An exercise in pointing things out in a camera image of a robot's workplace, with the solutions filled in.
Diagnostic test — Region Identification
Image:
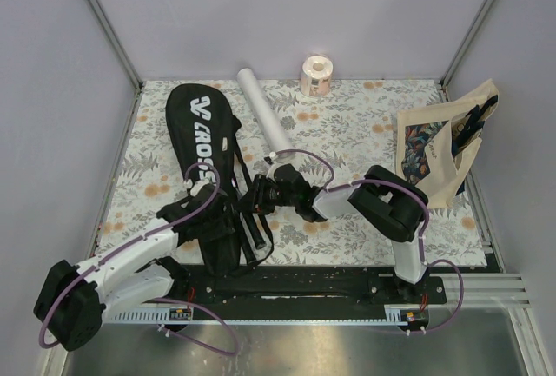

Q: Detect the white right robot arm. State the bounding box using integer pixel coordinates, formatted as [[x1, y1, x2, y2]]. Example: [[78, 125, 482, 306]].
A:
[[239, 164, 430, 303]]

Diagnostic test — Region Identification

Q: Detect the black racket bag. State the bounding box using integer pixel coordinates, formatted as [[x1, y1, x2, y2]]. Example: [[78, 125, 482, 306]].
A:
[[157, 83, 272, 277]]

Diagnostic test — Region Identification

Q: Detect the badminton racket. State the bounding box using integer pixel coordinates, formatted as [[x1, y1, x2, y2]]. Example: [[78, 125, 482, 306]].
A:
[[239, 215, 256, 264], [243, 213, 266, 250]]

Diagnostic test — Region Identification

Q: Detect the pink toilet paper roll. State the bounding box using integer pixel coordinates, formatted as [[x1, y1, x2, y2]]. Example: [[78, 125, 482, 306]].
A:
[[300, 55, 334, 97]]

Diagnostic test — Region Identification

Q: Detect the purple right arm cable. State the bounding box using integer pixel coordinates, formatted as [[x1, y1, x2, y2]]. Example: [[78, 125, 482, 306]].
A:
[[265, 148, 464, 333]]

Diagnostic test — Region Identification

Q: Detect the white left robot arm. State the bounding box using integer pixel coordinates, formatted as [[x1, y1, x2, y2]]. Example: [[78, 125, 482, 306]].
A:
[[33, 183, 234, 352]]

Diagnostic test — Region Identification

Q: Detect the beige tote bag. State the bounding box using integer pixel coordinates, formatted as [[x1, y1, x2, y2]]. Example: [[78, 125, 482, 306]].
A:
[[395, 79, 499, 209]]

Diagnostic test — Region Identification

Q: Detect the white shuttlecock tube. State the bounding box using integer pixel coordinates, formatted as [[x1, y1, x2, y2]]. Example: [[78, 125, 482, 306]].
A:
[[236, 68, 293, 162]]

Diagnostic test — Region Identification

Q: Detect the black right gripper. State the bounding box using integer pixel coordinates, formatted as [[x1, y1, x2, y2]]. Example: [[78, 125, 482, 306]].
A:
[[234, 174, 298, 215]]

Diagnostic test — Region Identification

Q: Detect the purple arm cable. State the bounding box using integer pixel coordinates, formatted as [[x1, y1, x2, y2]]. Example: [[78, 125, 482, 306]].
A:
[[265, 148, 464, 333], [37, 162, 221, 349]]

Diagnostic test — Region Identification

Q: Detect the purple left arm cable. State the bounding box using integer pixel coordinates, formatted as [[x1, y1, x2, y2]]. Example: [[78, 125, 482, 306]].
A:
[[37, 162, 221, 349]]

